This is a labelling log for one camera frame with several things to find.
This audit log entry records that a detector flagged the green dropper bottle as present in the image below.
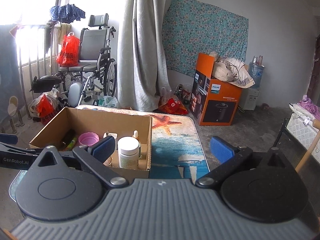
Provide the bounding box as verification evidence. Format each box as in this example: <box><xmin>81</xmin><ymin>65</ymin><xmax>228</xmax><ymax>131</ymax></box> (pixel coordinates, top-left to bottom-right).
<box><xmin>132</xmin><ymin>130</ymin><xmax>141</xmax><ymax>158</ymax></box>

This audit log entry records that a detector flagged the grey patterned sofa cover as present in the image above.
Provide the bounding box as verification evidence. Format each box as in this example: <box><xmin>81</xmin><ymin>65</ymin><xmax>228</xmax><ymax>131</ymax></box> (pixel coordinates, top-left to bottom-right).
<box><xmin>0</xmin><ymin>24</ymin><xmax>25</xmax><ymax>123</ymax></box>

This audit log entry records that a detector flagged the open cardboard box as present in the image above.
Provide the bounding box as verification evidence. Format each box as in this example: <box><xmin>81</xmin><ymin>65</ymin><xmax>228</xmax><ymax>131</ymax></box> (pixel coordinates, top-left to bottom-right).
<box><xmin>29</xmin><ymin>107</ymin><xmax>152</xmax><ymax>181</ymax></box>

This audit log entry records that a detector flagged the grey window curtain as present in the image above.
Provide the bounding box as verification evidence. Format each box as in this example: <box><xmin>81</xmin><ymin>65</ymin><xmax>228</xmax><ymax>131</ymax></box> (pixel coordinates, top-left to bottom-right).
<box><xmin>117</xmin><ymin>0</ymin><xmax>170</xmax><ymax>112</ymax></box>

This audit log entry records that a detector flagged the red plastic bag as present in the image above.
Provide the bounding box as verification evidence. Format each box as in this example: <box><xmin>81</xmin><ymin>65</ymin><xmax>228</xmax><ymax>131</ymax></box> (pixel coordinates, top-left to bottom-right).
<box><xmin>56</xmin><ymin>32</ymin><xmax>80</xmax><ymax>67</ymax></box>

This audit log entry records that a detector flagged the beige bag on box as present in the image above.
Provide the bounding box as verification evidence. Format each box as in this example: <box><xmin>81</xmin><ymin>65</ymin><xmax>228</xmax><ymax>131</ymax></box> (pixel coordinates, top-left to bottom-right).
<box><xmin>209</xmin><ymin>51</ymin><xmax>255</xmax><ymax>89</ymax></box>

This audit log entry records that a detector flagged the gold lid cosmetic jar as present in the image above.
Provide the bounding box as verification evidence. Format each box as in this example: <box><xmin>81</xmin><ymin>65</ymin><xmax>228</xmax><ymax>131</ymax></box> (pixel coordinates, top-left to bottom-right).
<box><xmin>103</xmin><ymin>157</ymin><xmax>112</xmax><ymax>166</ymax></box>

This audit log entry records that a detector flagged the red bag by curtain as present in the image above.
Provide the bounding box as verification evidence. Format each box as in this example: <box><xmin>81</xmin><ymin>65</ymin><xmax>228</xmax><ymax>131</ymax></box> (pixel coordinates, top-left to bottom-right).
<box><xmin>158</xmin><ymin>87</ymin><xmax>188</xmax><ymax>115</ymax></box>

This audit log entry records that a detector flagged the pink collapsible cup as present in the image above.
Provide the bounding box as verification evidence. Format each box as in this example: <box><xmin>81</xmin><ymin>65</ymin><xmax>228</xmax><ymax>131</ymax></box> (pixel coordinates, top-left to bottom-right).
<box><xmin>78</xmin><ymin>132</ymin><xmax>100</xmax><ymax>146</ymax></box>

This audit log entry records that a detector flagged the blue checkered cloth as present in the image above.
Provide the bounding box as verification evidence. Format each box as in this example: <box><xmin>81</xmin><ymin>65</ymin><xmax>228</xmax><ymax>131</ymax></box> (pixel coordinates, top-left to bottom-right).
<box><xmin>50</xmin><ymin>4</ymin><xmax>86</xmax><ymax>24</ymax></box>

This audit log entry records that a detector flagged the water dispenser with bottle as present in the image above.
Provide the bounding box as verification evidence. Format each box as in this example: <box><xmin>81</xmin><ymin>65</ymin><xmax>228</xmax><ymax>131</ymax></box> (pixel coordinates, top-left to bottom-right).
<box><xmin>238</xmin><ymin>55</ymin><xmax>265</xmax><ymax>111</ymax></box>

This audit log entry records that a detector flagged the teal floral wall cloth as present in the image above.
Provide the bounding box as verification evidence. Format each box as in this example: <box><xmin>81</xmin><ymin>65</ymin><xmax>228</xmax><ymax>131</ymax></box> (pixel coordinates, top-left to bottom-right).
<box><xmin>162</xmin><ymin>0</ymin><xmax>249</xmax><ymax>76</ymax></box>

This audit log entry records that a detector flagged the white supplement bottle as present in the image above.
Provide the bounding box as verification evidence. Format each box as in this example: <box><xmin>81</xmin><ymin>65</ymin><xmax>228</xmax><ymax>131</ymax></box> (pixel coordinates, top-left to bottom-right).
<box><xmin>118</xmin><ymin>137</ymin><xmax>139</xmax><ymax>170</ymax></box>

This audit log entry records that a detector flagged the red bag on floor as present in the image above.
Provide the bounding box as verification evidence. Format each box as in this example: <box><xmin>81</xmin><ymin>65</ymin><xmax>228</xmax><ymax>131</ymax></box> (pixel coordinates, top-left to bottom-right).
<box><xmin>28</xmin><ymin>88</ymin><xmax>63</xmax><ymax>125</ymax></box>

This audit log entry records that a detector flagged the grey wheelchair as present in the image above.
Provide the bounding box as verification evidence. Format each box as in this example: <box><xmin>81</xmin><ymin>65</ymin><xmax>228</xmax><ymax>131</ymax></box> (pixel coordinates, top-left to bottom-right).
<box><xmin>30</xmin><ymin>14</ymin><xmax>117</xmax><ymax>108</ymax></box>

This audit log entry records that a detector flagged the orange Philips appliance box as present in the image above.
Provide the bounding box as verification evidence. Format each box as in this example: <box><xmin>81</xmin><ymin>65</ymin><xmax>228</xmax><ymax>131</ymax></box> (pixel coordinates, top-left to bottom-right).
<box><xmin>189</xmin><ymin>53</ymin><xmax>242</xmax><ymax>126</ymax></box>

